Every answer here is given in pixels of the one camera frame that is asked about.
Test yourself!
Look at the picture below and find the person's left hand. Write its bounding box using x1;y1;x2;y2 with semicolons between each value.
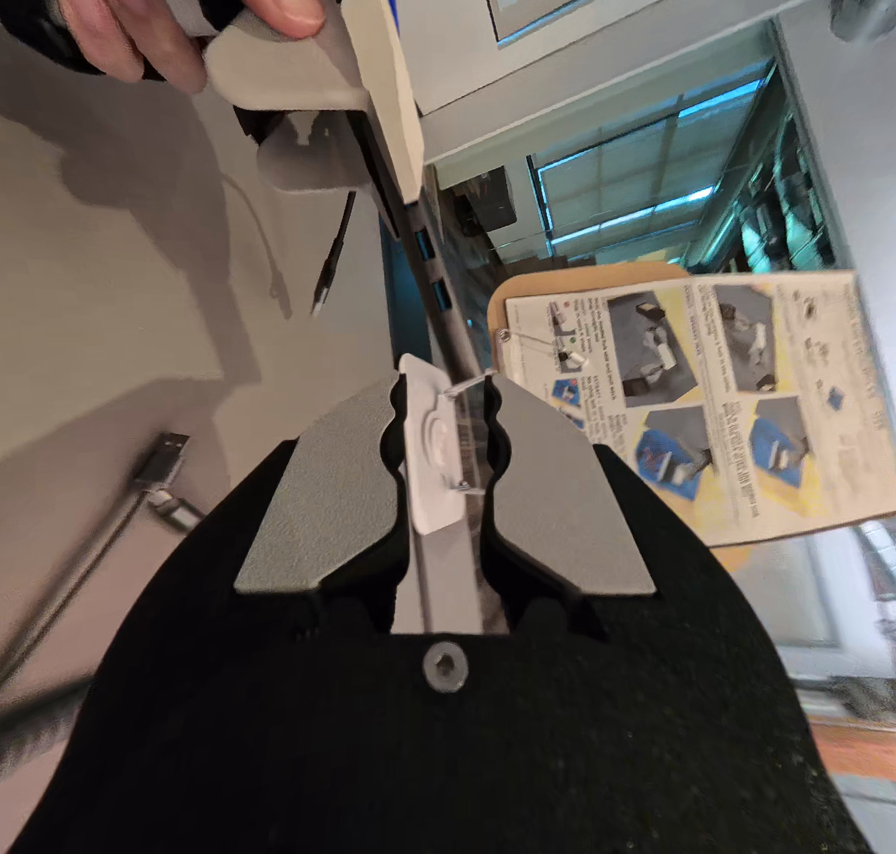
0;0;329;95

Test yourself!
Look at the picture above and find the printed instruction sheet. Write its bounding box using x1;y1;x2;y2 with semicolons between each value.
504;270;896;529

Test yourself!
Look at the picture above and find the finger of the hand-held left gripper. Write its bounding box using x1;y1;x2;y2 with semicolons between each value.
339;0;427;240

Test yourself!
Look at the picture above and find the grey usb hub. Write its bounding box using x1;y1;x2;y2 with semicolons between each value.
398;199;485;386

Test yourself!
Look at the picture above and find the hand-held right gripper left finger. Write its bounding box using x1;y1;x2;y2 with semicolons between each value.
233;374;410;597

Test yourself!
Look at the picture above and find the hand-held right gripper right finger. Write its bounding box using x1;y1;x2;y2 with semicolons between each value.
482;374;659;599

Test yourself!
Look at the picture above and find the silver usb cable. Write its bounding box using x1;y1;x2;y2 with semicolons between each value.
0;432;207;771

